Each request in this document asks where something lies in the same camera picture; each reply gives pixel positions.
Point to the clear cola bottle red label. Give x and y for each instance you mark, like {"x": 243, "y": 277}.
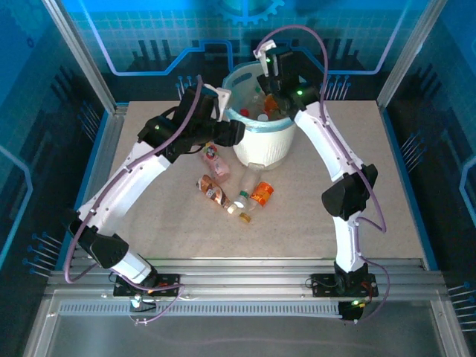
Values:
{"x": 244, "y": 112}

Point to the aluminium frame post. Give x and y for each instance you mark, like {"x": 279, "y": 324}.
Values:
{"x": 85, "y": 63}
{"x": 405, "y": 63}

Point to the clear bottle red white label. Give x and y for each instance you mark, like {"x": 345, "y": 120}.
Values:
{"x": 262, "y": 117}

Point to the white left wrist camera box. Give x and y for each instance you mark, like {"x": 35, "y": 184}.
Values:
{"x": 223, "y": 96}

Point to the pink drink bottle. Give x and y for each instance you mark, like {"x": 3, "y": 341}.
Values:
{"x": 217, "y": 167}

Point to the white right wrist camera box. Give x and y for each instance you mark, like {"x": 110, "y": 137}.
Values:
{"x": 271, "y": 67}

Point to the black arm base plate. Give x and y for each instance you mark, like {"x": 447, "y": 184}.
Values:
{"x": 321, "y": 286}
{"x": 171, "y": 284}

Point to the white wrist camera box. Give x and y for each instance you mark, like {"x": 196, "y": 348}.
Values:
{"x": 223, "y": 96}
{"x": 271, "y": 67}

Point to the orange label bottle gold cap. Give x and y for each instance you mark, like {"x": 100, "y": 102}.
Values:
{"x": 263, "y": 193}

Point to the white ribbed plastic bin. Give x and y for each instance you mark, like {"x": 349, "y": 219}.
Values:
{"x": 267, "y": 148}

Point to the grey metal front panel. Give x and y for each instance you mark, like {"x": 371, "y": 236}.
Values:
{"x": 241, "y": 334}

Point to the black controller box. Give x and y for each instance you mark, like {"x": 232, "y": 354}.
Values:
{"x": 349, "y": 312}

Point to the brown coffee drink bottle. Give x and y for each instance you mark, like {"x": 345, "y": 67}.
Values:
{"x": 212, "y": 191}

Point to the orange yellow juice bottle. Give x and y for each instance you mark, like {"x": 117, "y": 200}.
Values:
{"x": 268, "y": 104}

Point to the light blue bin liner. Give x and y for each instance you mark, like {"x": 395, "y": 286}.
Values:
{"x": 271, "y": 126}

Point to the clear bottle green white cap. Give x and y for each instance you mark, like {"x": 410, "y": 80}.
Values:
{"x": 249, "y": 182}

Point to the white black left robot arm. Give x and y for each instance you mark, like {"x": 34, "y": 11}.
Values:
{"x": 122, "y": 193}

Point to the aluminium side frame rail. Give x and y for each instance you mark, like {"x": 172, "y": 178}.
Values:
{"x": 111, "y": 130}

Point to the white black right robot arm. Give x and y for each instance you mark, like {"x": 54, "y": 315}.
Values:
{"x": 327, "y": 141}

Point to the aluminium front frame rail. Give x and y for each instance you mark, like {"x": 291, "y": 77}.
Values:
{"x": 241, "y": 279}

